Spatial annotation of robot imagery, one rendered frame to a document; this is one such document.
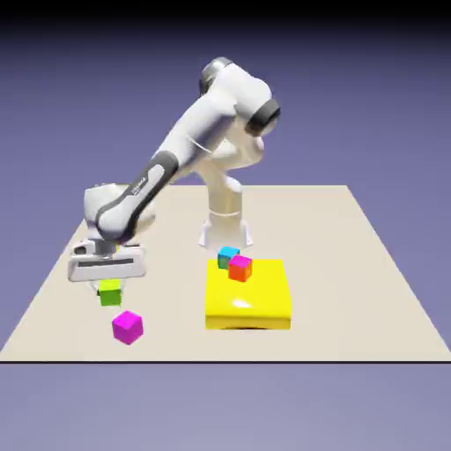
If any small cyan cube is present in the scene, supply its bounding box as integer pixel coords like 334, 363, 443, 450
217, 246, 241, 270

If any small orange cube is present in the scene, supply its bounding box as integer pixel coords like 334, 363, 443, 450
227, 255, 254, 283

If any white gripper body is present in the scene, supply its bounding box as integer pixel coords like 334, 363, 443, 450
67, 245, 147, 283

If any small green cube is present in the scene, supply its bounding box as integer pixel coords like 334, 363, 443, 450
97, 278, 123, 307

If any small magenta cube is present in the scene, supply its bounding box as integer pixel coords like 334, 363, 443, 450
111, 309, 144, 346

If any large yellow box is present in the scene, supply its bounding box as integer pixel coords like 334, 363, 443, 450
204, 258, 292, 331

